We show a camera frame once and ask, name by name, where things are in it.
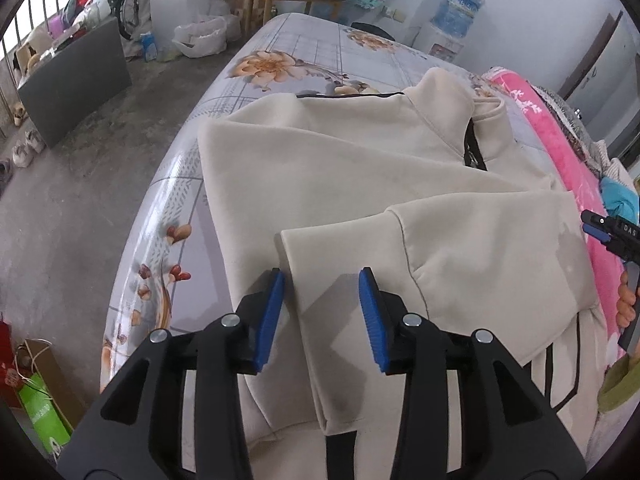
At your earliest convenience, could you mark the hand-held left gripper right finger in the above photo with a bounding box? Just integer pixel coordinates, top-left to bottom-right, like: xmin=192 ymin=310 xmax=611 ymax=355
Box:
xmin=359 ymin=266 xmax=587 ymax=480

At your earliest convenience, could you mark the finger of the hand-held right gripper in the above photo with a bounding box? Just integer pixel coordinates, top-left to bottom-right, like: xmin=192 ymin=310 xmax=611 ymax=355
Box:
xmin=582 ymin=223 xmax=626 ymax=252
xmin=580 ymin=210 xmax=618 ymax=227

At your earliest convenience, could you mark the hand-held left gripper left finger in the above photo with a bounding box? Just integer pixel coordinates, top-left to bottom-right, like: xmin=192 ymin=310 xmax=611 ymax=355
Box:
xmin=57 ymin=267 xmax=286 ymax=480

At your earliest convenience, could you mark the beige zip jacket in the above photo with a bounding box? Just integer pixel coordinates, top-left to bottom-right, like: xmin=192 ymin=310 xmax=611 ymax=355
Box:
xmin=197 ymin=67 xmax=608 ymax=480

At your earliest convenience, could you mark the person's right forearm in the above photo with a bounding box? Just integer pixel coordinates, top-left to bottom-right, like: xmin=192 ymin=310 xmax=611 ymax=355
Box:
xmin=597 ymin=354 xmax=640 ymax=414

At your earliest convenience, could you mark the person's right hand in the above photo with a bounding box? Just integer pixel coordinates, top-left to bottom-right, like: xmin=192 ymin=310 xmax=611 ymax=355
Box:
xmin=615 ymin=270 xmax=640 ymax=330

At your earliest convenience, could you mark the blue patterned blanket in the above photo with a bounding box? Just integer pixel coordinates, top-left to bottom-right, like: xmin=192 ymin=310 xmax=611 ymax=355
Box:
xmin=600 ymin=175 xmax=640 ymax=226

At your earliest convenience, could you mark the grey floral quilt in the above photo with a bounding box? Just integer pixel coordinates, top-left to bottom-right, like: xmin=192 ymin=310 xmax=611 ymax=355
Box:
xmin=530 ymin=85 xmax=626 ymax=181

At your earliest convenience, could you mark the pink flower blanket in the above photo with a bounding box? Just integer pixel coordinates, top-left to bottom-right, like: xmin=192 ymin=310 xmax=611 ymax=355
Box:
xmin=482 ymin=67 xmax=640 ymax=361

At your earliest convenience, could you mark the grey door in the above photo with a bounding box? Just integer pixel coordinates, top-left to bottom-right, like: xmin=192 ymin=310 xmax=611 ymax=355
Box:
xmin=557 ymin=10 xmax=640 ymax=161

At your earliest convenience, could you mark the brown paper bag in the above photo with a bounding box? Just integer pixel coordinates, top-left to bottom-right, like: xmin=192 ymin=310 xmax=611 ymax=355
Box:
xmin=15 ymin=337 xmax=86 ymax=431

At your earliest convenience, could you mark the green paper bag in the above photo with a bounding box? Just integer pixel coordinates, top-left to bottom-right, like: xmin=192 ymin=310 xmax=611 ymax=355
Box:
xmin=17 ymin=372 xmax=73 ymax=453

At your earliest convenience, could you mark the red bag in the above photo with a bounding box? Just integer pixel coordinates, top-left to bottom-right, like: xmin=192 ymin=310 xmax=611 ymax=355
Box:
xmin=0 ymin=317 xmax=27 ymax=411

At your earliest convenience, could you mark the floral vinyl tablecloth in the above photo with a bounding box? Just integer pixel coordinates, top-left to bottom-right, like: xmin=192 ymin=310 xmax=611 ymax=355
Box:
xmin=100 ymin=12 xmax=640 ymax=480

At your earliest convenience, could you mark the black round stool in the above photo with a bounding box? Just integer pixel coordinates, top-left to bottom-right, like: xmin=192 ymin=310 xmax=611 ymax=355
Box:
xmin=350 ymin=21 xmax=396 ymax=43

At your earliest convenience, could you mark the white plastic bag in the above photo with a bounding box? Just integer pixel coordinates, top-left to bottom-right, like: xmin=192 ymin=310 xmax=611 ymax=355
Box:
xmin=172 ymin=15 xmax=228 ymax=58

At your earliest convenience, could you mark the grey cabinet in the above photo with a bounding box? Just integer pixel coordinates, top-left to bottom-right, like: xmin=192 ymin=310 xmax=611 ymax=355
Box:
xmin=17 ymin=17 xmax=133 ymax=148

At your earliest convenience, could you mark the bicycle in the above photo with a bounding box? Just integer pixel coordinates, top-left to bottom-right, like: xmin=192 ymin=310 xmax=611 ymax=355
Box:
xmin=107 ymin=0 xmax=146 ymax=41

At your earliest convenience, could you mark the pile of bags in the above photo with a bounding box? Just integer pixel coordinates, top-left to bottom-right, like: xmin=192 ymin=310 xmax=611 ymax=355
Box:
xmin=60 ymin=0 xmax=113 ymax=31

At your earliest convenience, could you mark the metal railing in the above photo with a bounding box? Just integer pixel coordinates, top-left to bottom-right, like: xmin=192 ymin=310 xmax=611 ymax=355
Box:
xmin=0 ymin=0 xmax=86 ymax=111

